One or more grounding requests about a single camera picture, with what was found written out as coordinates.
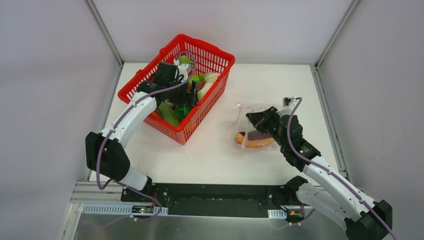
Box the dark green leaf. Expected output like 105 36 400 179
156 102 193 127

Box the purple red grape bunch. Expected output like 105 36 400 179
187 79 206 93

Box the orange yellow fruit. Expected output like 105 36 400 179
150 110 163 120

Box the red plastic basket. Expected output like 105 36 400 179
117 34 236 145

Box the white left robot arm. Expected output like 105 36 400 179
85 59 197 203

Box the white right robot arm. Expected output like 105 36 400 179
246 106 393 240

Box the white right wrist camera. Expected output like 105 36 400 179
282 97 299 115

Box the clear pink-dotted zip bag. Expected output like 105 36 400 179
227 102 275 149

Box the green white bok choy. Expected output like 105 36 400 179
197 82 214 101

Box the pale green napa cabbage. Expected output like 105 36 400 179
178 55 194 67

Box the light green lettuce head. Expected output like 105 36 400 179
188 72 221 85

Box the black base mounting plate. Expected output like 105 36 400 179
120 182 316 219

